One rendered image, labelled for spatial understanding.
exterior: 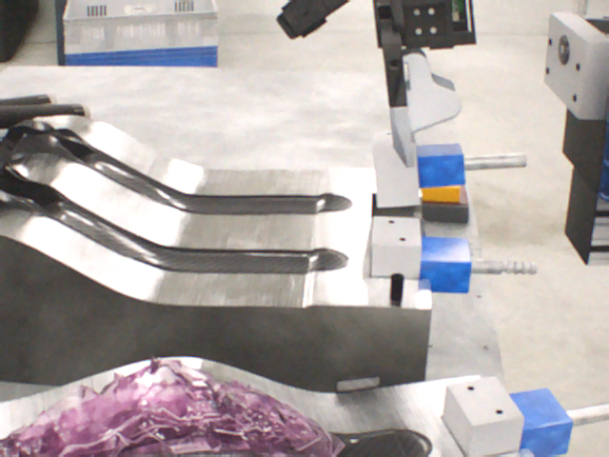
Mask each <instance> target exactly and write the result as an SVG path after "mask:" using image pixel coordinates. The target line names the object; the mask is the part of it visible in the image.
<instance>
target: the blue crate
mask: <svg viewBox="0 0 609 457"><path fill-rule="evenodd" d="M65 61H66V62H65V64H66V67H81V66H84V67H106V66H108V67H133V68H134V67H157V68H165V67H182V68H201V67H208V68H218V45H217V46H198V47H183V48H163V49H138V50H109V51H96V52H84V53H65Z"/></svg>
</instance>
